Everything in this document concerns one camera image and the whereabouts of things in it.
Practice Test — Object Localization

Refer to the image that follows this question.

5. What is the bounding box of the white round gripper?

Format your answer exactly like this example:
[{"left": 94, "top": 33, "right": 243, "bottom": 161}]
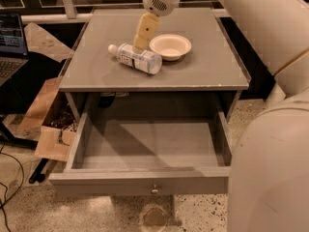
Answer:
[{"left": 133, "top": 0, "right": 179, "bottom": 53}]

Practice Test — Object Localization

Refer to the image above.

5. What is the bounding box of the clear blue plastic bottle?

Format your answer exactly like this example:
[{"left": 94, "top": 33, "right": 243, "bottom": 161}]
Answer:
[{"left": 108, "top": 43, "right": 162, "bottom": 74}]

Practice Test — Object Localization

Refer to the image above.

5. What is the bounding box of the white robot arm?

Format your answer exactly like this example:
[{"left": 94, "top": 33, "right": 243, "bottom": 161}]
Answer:
[{"left": 219, "top": 0, "right": 309, "bottom": 232}]

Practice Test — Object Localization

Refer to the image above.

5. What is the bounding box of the grey open top drawer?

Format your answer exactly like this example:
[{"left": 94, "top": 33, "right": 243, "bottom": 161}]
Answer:
[{"left": 49, "top": 92, "right": 231, "bottom": 196}]

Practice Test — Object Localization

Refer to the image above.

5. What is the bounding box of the round metal drawer knob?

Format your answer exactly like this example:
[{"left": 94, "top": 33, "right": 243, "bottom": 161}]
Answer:
[{"left": 151, "top": 184, "right": 159, "bottom": 195}]

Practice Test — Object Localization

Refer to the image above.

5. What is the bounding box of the white paper bowl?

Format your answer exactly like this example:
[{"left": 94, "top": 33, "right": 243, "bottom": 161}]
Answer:
[{"left": 149, "top": 34, "right": 192, "bottom": 61}]

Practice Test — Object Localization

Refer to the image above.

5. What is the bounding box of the grey wooden cabinet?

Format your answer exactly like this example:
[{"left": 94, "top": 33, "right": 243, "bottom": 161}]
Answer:
[{"left": 58, "top": 7, "right": 252, "bottom": 124}]

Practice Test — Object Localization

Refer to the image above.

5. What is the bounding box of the white metal railing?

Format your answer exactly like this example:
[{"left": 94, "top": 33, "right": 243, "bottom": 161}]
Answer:
[{"left": 0, "top": 0, "right": 233, "bottom": 25}]

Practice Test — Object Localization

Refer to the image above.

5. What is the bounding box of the open cardboard box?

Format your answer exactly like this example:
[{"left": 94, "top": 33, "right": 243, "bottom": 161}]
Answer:
[{"left": 18, "top": 22, "right": 75, "bottom": 161}]

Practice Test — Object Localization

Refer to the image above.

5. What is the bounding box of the open laptop computer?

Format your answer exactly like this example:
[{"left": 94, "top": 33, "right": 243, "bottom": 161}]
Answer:
[{"left": 0, "top": 12, "right": 29, "bottom": 86}]

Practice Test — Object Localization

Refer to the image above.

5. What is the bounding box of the black laptop stand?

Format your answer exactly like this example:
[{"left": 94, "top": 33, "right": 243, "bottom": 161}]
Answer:
[{"left": 0, "top": 117, "right": 48, "bottom": 184}]

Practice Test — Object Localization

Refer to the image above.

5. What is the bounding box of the black floor cable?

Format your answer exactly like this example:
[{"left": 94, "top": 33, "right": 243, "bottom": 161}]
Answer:
[{"left": 0, "top": 142, "right": 26, "bottom": 232}]

